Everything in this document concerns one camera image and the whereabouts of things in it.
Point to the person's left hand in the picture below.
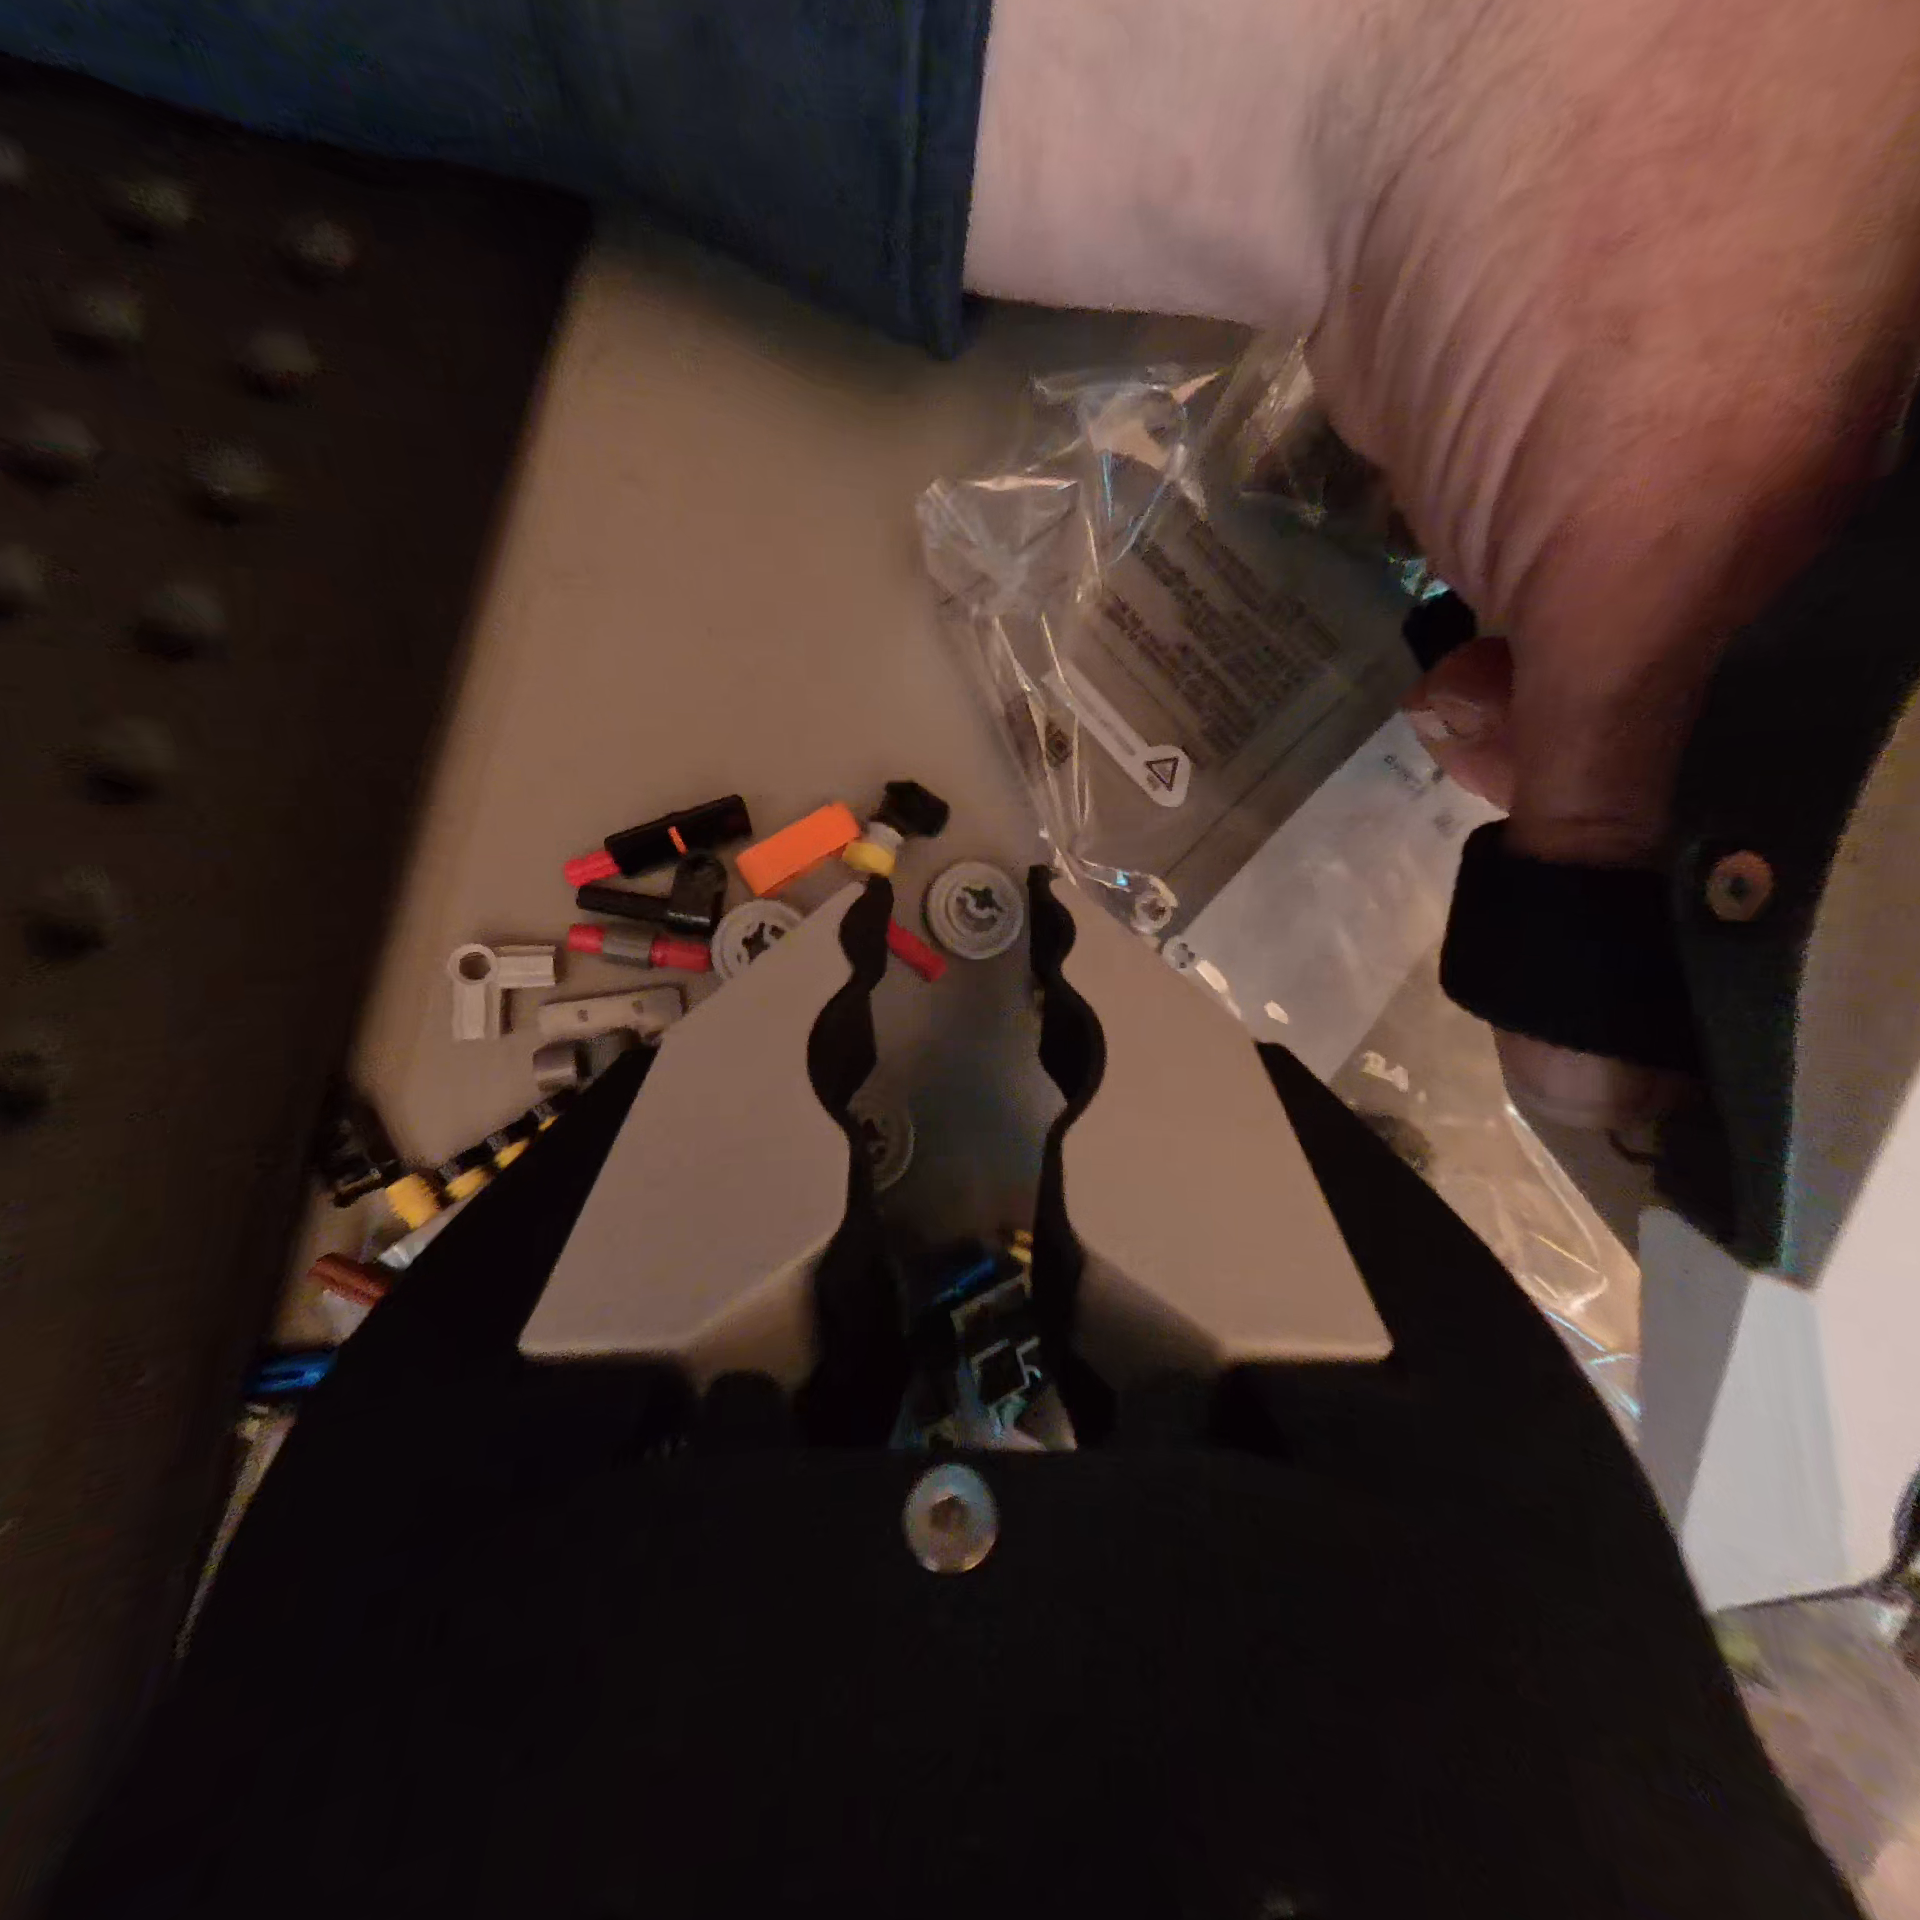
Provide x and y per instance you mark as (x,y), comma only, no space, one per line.
(1622,378)

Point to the pile of toy bricks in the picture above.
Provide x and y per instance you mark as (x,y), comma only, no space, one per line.
(494,992)

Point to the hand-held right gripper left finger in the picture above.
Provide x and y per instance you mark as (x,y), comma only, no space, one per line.
(691,1199)

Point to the black perforated board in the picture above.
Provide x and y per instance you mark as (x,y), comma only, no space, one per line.
(182,599)

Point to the flat clear empty bag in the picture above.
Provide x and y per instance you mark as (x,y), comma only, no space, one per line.
(1198,646)

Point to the serrated white paper bag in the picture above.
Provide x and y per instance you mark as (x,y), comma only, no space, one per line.
(1350,888)

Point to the orange toy panel piece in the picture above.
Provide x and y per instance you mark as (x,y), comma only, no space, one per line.
(796,851)

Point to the grey toy pulley wheel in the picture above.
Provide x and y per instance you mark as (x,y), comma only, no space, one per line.
(890,1144)
(749,942)
(971,913)

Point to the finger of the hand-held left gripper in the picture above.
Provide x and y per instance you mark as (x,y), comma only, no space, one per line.
(1868,992)

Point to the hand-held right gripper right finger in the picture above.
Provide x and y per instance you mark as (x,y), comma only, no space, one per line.
(1229,1199)

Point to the thin clear plastic bag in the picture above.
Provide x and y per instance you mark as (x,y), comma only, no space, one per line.
(1501,1186)

